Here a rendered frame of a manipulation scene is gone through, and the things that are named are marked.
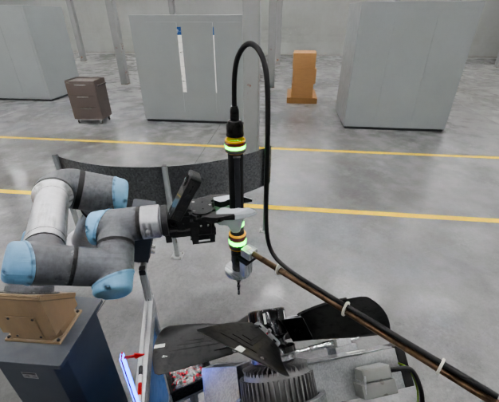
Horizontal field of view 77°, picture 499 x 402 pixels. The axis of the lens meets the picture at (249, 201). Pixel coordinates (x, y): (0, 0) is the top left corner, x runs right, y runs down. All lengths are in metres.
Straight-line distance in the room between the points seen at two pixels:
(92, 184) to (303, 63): 8.07
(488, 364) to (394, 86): 5.27
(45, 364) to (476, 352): 2.60
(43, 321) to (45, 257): 0.74
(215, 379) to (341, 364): 0.41
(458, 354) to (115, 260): 2.53
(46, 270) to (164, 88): 6.74
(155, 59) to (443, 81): 5.58
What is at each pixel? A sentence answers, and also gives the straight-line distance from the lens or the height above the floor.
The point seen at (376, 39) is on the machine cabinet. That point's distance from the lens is 6.82.
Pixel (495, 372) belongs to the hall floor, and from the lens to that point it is 2.89.
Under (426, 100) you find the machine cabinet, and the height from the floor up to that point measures 0.61.
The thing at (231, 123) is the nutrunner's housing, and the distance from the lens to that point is 0.65.
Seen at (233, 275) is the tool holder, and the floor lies 1.47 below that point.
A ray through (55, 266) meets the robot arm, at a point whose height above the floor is 1.66.
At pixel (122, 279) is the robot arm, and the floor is 1.61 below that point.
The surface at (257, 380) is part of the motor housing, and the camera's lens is 1.02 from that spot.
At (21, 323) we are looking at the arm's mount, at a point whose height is 1.11.
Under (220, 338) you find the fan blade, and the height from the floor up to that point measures 1.42.
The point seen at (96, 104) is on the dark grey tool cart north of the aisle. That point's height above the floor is 0.42.
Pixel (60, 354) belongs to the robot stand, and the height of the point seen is 1.00.
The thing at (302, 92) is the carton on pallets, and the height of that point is 0.29.
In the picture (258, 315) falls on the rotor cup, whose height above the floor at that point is 1.25.
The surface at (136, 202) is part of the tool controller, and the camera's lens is 1.64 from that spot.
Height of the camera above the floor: 2.04
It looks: 30 degrees down
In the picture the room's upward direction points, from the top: straight up
